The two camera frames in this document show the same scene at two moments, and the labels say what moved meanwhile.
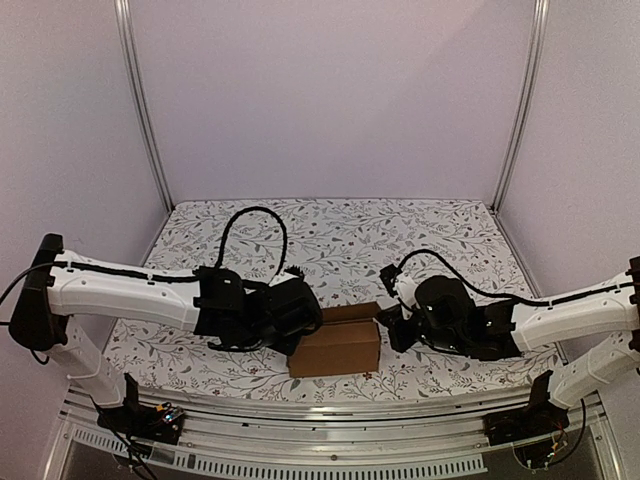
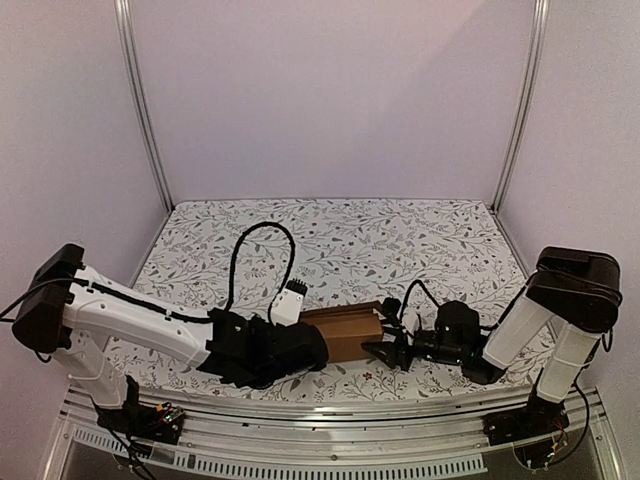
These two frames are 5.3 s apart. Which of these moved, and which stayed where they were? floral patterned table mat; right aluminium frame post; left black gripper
Moved: left black gripper
Stayed: right aluminium frame post; floral patterned table mat
